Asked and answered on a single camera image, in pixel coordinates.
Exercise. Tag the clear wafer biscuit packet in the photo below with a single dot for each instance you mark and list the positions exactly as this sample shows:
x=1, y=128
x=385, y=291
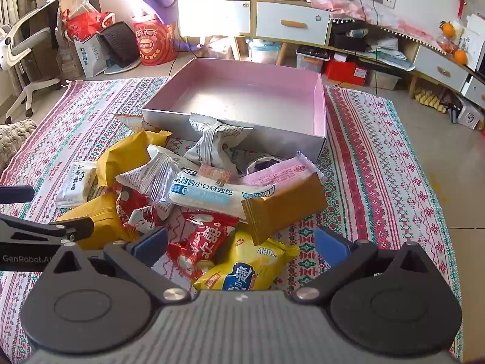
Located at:
x=216, y=174

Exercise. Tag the yellow blue snack packet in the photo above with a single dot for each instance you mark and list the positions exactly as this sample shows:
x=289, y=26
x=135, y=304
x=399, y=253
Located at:
x=250, y=265

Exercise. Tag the black storage case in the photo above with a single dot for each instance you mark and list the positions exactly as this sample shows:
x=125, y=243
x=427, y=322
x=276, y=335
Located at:
x=348, y=41

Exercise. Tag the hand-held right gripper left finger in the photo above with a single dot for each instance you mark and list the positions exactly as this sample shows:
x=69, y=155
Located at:
x=151, y=244

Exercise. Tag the white blue-print snack packet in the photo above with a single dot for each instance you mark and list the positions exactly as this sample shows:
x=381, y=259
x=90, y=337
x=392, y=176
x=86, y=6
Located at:
x=75, y=184

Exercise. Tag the white blue paper bag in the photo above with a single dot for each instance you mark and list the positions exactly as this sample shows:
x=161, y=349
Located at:
x=89, y=57

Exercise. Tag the white cabinet door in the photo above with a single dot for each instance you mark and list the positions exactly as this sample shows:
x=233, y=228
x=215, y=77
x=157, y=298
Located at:
x=227, y=19

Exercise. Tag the white blue bread packet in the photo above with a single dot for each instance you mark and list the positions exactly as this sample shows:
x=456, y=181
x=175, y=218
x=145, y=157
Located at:
x=204, y=197

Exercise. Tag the red flat box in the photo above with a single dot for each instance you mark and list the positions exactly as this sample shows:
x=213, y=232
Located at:
x=346, y=72

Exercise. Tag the low wooden stand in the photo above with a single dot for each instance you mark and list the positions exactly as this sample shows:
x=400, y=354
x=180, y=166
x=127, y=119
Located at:
x=412, y=83

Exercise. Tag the white office chair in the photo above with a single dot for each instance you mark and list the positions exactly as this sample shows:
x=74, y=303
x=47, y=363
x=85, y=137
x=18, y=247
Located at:
x=32, y=41

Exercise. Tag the red snack packet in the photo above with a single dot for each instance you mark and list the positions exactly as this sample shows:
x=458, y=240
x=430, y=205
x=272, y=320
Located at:
x=204, y=239
x=138, y=208

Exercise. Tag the clear storage box black lid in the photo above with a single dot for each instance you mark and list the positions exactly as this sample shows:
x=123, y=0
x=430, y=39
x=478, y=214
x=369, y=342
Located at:
x=312, y=60

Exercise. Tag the grey knitted cushion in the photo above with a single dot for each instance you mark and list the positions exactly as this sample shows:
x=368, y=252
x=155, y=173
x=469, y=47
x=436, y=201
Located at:
x=15, y=140

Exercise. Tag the orange white snack packet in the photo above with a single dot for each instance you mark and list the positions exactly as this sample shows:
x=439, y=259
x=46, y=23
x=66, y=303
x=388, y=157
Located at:
x=129, y=120

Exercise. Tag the red printed bag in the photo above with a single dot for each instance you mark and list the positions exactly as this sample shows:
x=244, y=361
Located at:
x=153, y=45

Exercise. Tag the small white stand drawer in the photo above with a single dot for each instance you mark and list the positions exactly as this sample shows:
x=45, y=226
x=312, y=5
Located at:
x=475, y=91

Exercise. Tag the red plastic bag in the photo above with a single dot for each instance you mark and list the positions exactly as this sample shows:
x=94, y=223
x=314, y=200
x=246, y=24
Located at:
x=85, y=24

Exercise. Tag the yellow egg tray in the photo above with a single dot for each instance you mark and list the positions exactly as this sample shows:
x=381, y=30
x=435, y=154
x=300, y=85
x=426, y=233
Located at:
x=430, y=100

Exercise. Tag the wide white stand drawer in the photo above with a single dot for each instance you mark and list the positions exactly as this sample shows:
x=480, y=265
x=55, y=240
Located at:
x=428, y=60

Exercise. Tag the small white carton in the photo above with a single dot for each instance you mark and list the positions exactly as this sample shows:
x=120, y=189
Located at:
x=470, y=115

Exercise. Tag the pink fringed cloth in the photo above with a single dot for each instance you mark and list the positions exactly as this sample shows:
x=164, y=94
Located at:
x=352, y=11

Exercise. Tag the dark woven basket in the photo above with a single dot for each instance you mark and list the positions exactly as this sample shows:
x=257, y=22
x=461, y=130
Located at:
x=119, y=41

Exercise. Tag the orange fruit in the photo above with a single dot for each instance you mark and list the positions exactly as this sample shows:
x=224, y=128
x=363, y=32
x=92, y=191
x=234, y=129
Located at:
x=460, y=57
x=447, y=28

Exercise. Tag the pink cardboard box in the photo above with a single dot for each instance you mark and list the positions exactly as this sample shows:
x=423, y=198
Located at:
x=246, y=91

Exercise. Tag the light wooden desk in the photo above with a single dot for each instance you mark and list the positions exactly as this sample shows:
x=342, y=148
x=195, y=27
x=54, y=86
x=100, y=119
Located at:
x=79, y=0

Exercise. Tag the patterned woven mat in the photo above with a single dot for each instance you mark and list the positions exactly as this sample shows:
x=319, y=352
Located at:
x=379, y=182

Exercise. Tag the wooden shelf cabinet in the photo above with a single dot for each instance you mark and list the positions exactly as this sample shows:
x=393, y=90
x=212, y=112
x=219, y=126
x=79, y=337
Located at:
x=253, y=19

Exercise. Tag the brown gold snack packet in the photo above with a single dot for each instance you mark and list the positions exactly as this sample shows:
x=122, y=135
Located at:
x=284, y=208

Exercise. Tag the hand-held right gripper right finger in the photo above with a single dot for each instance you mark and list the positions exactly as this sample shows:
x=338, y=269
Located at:
x=331, y=246

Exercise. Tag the white grey-print snack packet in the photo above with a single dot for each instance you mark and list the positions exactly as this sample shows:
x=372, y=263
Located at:
x=212, y=140
x=151, y=178

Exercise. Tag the dark purple snack packet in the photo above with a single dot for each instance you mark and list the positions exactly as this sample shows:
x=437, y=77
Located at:
x=261, y=165

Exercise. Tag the clear bag of biscuits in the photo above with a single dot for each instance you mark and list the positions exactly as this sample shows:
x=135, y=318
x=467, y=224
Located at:
x=272, y=176

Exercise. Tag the pile of papers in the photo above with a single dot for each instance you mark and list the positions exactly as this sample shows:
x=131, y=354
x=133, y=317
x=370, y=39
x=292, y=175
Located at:
x=390, y=58

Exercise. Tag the clear storage box blue lid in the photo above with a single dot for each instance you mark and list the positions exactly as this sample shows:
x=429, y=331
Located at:
x=265, y=53

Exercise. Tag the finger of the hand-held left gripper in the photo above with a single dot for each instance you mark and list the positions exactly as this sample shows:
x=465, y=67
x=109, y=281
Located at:
x=45, y=230
x=17, y=194

